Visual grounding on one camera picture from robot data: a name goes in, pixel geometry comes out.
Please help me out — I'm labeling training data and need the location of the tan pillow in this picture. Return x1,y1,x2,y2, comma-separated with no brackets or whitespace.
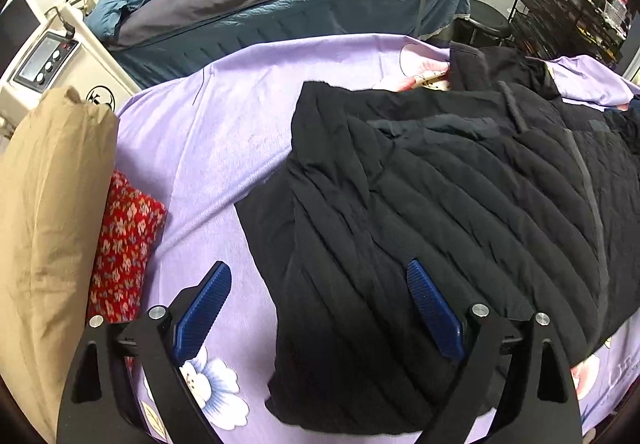
0,86,120,442

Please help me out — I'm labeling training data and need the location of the black round stool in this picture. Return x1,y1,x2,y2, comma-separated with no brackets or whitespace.
457,0,511,47

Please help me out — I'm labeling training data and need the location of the black wire rack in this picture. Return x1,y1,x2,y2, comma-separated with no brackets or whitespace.
507,0,628,70

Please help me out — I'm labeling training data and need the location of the black quilted jacket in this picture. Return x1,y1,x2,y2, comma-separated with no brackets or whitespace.
234,41,640,435

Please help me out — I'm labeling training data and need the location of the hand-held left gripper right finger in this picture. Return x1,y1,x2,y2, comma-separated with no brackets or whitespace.
406,259,583,444

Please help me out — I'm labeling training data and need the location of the teal covered bed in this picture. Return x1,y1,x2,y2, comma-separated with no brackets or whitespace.
107,0,471,90

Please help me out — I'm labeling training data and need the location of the dark monitor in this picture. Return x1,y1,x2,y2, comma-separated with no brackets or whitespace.
0,0,33,75

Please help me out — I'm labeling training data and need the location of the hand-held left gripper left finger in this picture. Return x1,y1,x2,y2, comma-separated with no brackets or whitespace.
56,260,232,444

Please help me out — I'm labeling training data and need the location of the purple floral bed sheet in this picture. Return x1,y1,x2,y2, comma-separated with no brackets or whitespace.
82,34,640,444

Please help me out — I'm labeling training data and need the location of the red floral pillow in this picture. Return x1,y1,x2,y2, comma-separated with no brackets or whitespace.
86,169,167,325

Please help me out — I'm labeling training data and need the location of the white machine with control panel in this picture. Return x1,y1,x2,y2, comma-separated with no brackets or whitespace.
0,0,143,125

